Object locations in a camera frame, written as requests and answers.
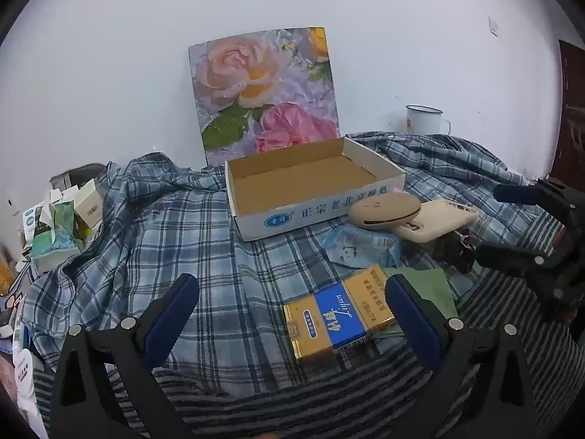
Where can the brown wooden door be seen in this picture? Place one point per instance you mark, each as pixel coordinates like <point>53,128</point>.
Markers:
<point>571,114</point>

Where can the beige phone case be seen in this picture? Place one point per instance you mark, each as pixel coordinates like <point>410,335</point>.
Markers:
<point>443,222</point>

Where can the green felt pouch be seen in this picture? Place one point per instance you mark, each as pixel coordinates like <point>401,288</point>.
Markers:
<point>438,292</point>

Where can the white and blue carton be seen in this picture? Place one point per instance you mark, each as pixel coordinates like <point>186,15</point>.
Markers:
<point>32,222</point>

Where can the grey fabric bag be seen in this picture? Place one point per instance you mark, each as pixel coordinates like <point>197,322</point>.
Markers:
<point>77,173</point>

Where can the blue plaid shirt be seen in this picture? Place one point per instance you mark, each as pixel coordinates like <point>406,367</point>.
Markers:
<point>205,247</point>

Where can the white wall socket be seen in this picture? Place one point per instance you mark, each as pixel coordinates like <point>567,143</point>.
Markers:
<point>10,201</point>

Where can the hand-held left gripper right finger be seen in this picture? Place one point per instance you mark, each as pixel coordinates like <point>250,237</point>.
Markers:
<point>411,315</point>

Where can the beige round compact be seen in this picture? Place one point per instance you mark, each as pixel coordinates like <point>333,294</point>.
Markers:
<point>384,208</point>

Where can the cartoon print bag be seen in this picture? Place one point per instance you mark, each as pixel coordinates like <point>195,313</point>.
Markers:
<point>18,292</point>

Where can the white enamel mug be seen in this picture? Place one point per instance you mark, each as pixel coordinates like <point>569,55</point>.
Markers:
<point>422,121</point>

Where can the white cardboard box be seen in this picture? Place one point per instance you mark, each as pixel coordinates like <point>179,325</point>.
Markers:
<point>274,219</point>

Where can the green tissue pack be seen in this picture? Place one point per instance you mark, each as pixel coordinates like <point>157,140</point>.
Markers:
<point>55,242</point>

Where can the blue face mask packet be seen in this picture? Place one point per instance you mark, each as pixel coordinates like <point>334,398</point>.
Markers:
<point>361,244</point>

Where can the white plastic jar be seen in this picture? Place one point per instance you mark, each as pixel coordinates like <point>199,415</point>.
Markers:
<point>23,372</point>

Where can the white wall switch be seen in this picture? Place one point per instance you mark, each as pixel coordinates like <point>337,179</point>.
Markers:
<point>493,26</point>

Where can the cream small carton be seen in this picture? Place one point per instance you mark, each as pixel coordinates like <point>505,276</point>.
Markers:
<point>89,206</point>

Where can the floral canvas painting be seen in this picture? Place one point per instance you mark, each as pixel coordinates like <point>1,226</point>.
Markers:
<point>256,82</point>

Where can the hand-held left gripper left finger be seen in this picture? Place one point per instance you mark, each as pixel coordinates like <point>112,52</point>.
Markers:
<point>171,315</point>

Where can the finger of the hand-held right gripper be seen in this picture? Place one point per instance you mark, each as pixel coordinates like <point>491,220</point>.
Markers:
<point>507,256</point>
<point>516,194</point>

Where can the gold and blue cigarette box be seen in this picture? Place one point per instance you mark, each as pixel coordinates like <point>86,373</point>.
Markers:
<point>333,315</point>

